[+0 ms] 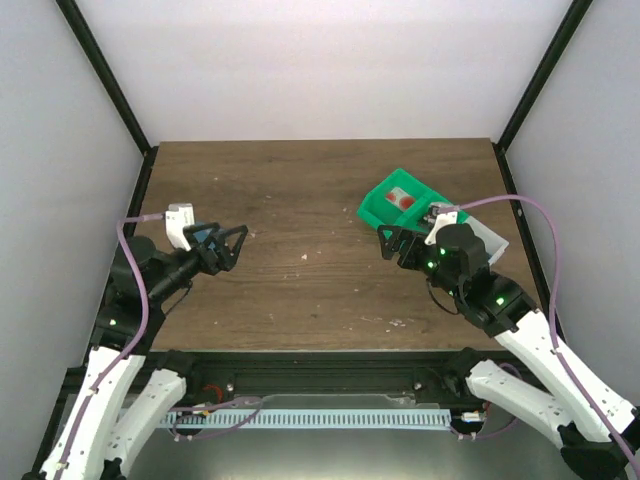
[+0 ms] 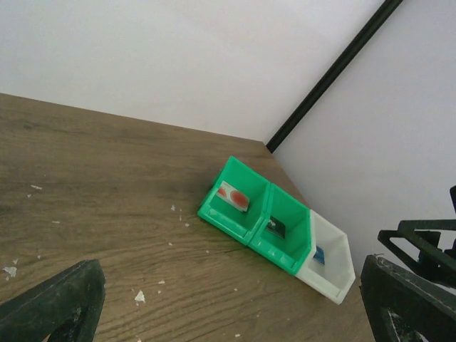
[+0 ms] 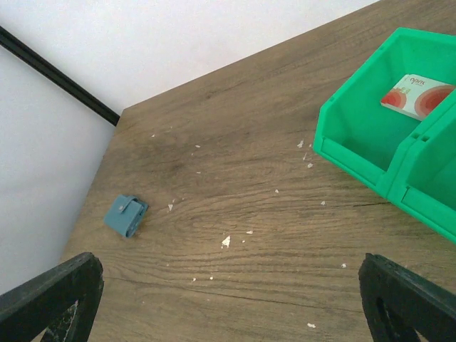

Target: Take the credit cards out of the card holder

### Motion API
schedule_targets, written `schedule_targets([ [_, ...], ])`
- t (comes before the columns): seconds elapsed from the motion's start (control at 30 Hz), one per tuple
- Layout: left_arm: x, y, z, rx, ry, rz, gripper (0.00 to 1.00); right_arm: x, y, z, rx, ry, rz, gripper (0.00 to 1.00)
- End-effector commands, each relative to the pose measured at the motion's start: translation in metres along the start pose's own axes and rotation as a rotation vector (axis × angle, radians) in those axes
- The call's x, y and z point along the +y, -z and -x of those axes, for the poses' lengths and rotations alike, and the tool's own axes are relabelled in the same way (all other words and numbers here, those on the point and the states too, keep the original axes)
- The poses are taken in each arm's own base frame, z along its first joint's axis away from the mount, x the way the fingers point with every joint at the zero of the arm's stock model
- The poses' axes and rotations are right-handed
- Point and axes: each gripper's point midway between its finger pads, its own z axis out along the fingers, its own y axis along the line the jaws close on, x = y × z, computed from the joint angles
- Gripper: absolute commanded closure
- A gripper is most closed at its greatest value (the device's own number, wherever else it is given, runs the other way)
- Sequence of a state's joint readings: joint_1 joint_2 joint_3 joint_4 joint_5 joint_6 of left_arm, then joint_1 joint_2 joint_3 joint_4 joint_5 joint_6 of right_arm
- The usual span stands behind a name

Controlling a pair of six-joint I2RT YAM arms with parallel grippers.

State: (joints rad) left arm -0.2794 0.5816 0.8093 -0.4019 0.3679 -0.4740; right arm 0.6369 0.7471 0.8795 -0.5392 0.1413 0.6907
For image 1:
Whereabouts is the purple cable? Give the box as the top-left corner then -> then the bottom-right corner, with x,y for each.
452,194 -> 640,466
47,213 -> 166,471

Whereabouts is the green bin middle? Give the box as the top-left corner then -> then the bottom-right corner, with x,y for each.
393,190 -> 452,227

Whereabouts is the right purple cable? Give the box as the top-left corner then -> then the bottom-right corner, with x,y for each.
452,194 -> 640,466

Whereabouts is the white bin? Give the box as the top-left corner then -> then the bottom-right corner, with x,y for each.
464,216 -> 509,266

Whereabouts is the right black frame post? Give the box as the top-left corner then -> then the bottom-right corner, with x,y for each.
492,0 -> 594,151

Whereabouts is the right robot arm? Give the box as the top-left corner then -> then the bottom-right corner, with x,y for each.
377,221 -> 639,479

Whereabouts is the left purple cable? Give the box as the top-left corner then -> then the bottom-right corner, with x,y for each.
47,213 -> 166,471

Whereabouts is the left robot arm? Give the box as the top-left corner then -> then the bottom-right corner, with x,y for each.
24,211 -> 248,479

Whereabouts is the red white card in bin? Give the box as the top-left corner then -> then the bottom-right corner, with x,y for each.
385,187 -> 415,212

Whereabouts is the white slotted cable duct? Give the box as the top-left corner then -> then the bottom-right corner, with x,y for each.
158,409 -> 451,431

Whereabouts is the green bin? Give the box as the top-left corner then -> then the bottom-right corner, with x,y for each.
357,168 -> 437,230
393,190 -> 452,227

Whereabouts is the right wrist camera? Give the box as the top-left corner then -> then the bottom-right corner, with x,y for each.
423,202 -> 459,246

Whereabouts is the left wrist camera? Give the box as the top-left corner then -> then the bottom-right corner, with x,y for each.
164,203 -> 195,251

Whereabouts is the black frame post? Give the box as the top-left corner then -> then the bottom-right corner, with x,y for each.
492,0 -> 594,151
54,0 -> 154,156

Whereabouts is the green bin far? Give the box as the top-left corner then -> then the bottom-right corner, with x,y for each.
357,168 -> 437,230

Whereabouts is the black aluminium front rail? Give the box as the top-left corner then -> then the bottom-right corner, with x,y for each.
186,351 -> 479,405

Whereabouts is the left black frame post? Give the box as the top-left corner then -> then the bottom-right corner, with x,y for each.
54,0 -> 154,156

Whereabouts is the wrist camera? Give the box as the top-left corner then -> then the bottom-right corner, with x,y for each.
423,202 -> 459,246
164,203 -> 195,251

